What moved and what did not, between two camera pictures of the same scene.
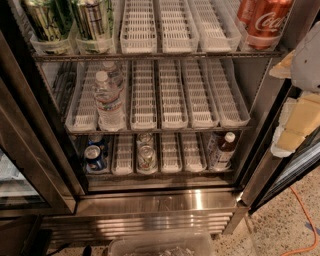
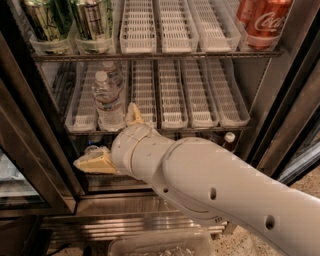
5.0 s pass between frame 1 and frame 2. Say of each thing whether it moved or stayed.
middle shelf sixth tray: stayed
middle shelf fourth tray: stayed
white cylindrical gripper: moved
